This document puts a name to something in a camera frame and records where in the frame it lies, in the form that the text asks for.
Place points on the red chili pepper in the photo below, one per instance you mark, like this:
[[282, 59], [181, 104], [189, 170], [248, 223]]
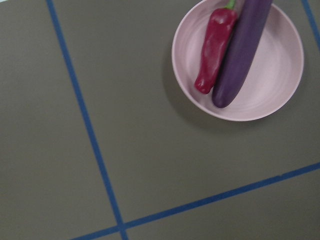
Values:
[[218, 32]]

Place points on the purple eggplant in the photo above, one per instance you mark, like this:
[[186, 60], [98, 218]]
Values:
[[241, 51]]

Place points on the pink plate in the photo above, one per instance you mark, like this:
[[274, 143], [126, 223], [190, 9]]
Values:
[[274, 75]]

